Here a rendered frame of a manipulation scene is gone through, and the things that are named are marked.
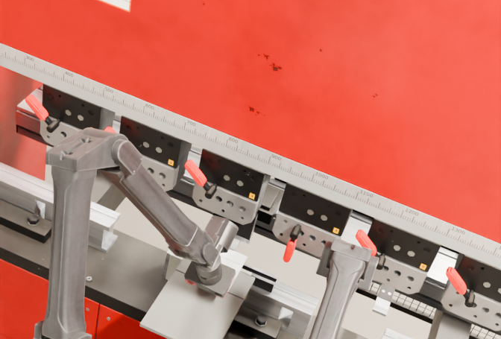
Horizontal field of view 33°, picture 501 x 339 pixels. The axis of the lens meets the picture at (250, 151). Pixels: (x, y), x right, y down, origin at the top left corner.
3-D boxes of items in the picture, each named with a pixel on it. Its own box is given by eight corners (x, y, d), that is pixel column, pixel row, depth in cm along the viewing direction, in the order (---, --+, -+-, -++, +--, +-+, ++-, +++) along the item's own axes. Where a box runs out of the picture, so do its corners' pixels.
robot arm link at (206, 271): (189, 264, 179) (213, 274, 178) (203, 235, 182) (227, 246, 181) (191, 273, 185) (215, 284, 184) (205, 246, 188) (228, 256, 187)
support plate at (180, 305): (139, 325, 188) (139, 323, 187) (188, 251, 208) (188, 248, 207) (212, 359, 185) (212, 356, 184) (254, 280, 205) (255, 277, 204)
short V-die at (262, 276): (197, 261, 209) (199, 252, 207) (202, 252, 211) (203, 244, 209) (271, 293, 206) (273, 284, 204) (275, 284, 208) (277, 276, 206)
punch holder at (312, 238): (270, 236, 191) (285, 183, 181) (282, 214, 197) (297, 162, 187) (331, 262, 189) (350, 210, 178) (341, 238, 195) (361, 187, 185)
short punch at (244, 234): (209, 230, 202) (215, 202, 196) (212, 226, 204) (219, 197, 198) (247, 246, 200) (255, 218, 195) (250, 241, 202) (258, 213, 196)
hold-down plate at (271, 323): (162, 296, 210) (164, 289, 208) (172, 282, 214) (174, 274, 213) (273, 346, 205) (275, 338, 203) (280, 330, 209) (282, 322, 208)
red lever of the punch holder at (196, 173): (186, 164, 182) (213, 197, 185) (194, 153, 186) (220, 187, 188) (181, 167, 184) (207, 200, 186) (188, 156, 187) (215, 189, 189)
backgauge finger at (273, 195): (205, 244, 212) (208, 229, 209) (242, 184, 232) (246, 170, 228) (248, 262, 210) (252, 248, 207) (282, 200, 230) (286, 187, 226)
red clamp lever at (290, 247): (280, 262, 189) (290, 232, 183) (286, 250, 192) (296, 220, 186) (288, 265, 188) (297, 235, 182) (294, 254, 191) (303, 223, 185)
